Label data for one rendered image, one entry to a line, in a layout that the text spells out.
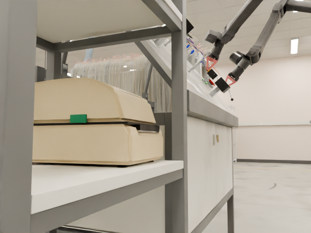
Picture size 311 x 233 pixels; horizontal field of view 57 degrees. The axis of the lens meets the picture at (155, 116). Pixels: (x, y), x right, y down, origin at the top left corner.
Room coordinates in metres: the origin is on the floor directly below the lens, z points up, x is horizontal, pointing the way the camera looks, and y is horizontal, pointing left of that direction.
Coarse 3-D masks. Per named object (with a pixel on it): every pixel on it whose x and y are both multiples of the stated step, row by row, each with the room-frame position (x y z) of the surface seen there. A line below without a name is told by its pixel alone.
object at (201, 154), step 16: (192, 128) 1.03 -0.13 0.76; (208, 128) 1.27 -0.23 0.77; (192, 144) 1.02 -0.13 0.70; (208, 144) 1.27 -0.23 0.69; (192, 160) 1.02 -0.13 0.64; (208, 160) 1.26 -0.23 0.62; (192, 176) 1.02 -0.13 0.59; (208, 176) 1.26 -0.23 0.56; (192, 192) 1.02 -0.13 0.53; (208, 192) 1.25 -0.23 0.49; (192, 208) 1.02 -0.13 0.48; (208, 208) 1.25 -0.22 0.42; (192, 224) 1.01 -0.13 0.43
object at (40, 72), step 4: (36, 68) 1.08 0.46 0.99; (40, 68) 1.10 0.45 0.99; (44, 68) 1.12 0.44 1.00; (36, 72) 1.08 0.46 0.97; (40, 72) 1.10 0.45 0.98; (44, 72) 1.12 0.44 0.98; (64, 72) 1.25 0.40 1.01; (36, 76) 1.08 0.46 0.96; (40, 76) 1.10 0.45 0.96; (44, 76) 1.12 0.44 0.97; (64, 76) 1.22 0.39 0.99; (68, 76) 1.25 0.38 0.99; (36, 80) 1.08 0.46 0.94; (40, 80) 1.10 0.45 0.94; (44, 80) 1.17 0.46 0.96; (144, 92) 2.01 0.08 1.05; (144, 96) 2.01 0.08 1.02; (148, 100) 2.04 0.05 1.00; (152, 104) 2.10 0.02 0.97; (152, 108) 2.14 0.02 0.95
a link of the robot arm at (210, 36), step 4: (208, 32) 1.63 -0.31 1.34; (212, 32) 1.62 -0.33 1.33; (216, 32) 1.63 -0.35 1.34; (220, 32) 1.64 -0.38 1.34; (204, 36) 1.67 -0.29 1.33; (208, 36) 1.62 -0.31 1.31; (212, 36) 1.62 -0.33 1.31; (216, 36) 1.62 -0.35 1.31; (220, 36) 1.63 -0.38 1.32; (208, 40) 1.64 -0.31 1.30; (212, 40) 1.64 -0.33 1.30; (220, 40) 1.63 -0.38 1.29; (224, 40) 1.60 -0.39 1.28; (228, 40) 1.59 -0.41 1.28
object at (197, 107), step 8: (192, 96) 0.88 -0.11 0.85; (192, 104) 0.88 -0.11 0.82; (200, 104) 0.97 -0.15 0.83; (208, 104) 1.09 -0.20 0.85; (192, 112) 0.89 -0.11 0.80; (200, 112) 0.97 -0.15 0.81; (208, 112) 1.09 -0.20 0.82; (216, 112) 1.23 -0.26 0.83; (224, 112) 1.43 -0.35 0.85; (208, 120) 1.26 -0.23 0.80; (216, 120) 1.26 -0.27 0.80; (224, 120) 1.42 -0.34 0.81; (232, 120) 1.68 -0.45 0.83
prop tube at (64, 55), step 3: (63, 54) 1.22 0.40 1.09; (66, 54) 1.23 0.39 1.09; (63, 57) 1.22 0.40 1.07; (66, 57) 1.23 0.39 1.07; (63, 60) 1.22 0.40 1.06; (63, 63) 1.23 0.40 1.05; (63, 66) 1.22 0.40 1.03; (66, 66) 1.24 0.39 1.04; (63, 69) 1.23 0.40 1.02; (66, 69) 1.24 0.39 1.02
